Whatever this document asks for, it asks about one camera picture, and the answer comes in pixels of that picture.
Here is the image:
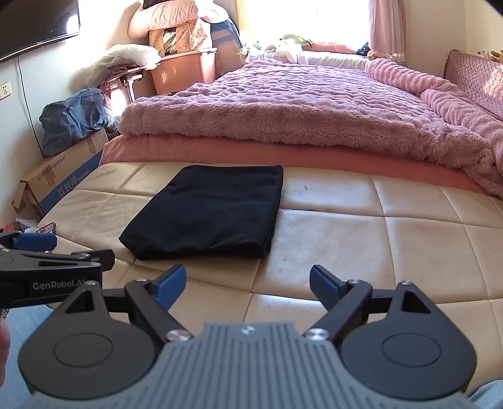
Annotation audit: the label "floral cloth bag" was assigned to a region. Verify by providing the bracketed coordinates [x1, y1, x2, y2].
[149, 20, 215, 59]

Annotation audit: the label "beige plush toys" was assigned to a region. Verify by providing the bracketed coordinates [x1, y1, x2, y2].
[475, 49, 503, 64]

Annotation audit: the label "pink fuzzy blanket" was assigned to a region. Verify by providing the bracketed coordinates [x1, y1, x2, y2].
[118, 57, 503, 205]

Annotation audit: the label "black television cable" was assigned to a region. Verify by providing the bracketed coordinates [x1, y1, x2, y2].
[16, 55, 44, 158]

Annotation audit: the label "pink pillow pile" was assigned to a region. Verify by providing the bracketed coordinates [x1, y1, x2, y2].
[128, 0, 240, 40]

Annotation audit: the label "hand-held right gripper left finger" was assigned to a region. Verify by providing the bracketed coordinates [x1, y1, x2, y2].
[59, 264, 193, 344]

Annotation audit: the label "person's blue jeans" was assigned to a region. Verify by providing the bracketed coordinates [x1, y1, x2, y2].
[0, 305, 503, 409]

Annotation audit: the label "white plastic bag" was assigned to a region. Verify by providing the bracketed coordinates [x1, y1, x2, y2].
[84, 43, 162, 87]

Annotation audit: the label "blue fabric bag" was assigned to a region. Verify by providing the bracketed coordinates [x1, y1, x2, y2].
[38, 88, 108, 158]

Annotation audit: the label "black pants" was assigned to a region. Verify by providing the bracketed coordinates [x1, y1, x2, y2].
[119, 164, 284, 261]

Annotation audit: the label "small folding table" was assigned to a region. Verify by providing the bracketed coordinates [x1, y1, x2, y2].
[106, 65, 158, 105]

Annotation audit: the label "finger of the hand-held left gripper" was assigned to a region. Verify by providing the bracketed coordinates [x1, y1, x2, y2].
[73, 249, 116, 272]
[0, 231, 58, 252]

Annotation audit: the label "pink plastic storage bin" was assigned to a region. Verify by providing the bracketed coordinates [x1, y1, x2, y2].
[149, 47, 218, 95]

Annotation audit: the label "white window seat cushion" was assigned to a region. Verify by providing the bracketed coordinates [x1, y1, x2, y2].
[302, 51, 370, 70]

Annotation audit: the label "white crumpled cloth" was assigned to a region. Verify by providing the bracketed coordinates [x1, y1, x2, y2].
[271, 43, 309, 65]

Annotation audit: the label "black television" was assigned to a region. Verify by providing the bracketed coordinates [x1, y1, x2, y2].
[0, 0, 81, 63]

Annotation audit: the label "pink curtain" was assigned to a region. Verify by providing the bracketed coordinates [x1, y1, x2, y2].
[369, 0, 407, 61]

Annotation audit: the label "pink quilted headboard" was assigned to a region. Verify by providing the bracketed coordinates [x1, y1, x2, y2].
[444, 49, 503, 119]

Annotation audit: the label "cardboard box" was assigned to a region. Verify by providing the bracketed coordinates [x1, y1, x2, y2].
[12, 128, 111, 219]

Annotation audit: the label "pink window cushion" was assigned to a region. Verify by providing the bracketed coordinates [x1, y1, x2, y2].
[307, 41, 358, 55]

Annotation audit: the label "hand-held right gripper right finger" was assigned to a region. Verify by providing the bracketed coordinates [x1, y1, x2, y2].
[304, 265, 437, 343]

